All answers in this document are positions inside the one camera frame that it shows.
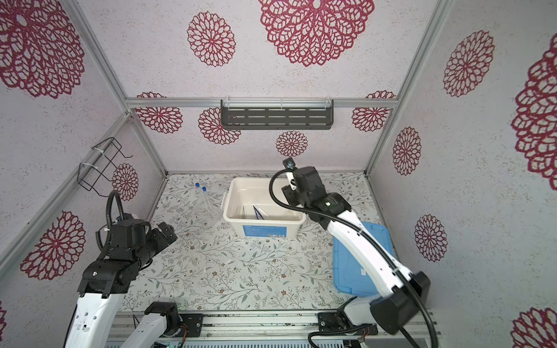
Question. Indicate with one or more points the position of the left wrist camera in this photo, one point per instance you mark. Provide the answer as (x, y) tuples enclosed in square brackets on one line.
[(129, 234)]

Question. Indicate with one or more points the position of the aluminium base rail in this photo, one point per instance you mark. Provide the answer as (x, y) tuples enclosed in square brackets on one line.
[(261, 328)]

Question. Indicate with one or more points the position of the blue plastic bin lid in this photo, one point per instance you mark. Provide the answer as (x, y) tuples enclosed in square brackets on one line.
[(348, 275)]

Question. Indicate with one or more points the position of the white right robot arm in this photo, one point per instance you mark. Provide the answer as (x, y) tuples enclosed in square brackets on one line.
[(402, 293)]

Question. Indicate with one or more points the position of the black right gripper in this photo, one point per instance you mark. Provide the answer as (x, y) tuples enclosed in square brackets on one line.
[(290, 194)]

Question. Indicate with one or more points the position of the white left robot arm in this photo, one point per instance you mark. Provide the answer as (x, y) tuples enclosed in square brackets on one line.
[(103, 288)]

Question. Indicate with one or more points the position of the white plastic bin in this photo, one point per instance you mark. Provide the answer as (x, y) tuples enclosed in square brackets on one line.
[(279, 223)]

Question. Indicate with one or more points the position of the dark grey wall shelf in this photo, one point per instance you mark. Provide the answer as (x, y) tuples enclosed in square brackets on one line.
[(277, 116)]

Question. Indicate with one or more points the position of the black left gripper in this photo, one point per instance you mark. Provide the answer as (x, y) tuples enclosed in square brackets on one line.
[(167, 230)]

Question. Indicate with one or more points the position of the black wire wall rack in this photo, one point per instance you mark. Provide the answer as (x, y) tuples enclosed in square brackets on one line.
[(94, 170)]

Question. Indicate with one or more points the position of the thin blue capped test tube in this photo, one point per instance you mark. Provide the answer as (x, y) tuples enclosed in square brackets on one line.
[(205, 195)]

